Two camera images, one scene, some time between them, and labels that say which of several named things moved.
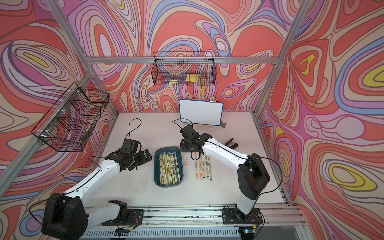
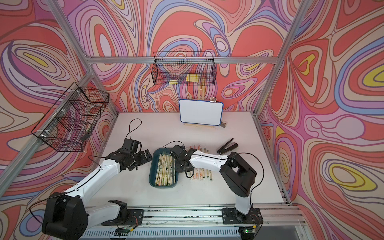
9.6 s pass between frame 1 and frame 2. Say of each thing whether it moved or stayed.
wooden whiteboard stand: stayed
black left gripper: stayed
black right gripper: moved
